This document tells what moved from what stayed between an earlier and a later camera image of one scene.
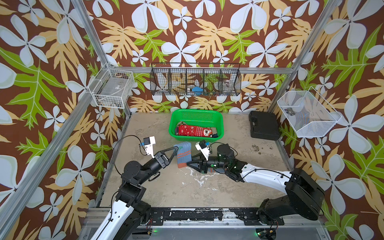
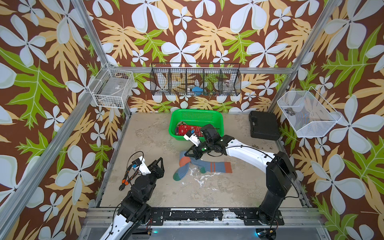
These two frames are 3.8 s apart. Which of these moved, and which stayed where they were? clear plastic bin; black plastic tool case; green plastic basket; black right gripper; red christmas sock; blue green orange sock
Moved: blue green orange sock; black right gripper
Stayed: red christmas sock; green plastic basket; black plastic tool case; clear plastic bin
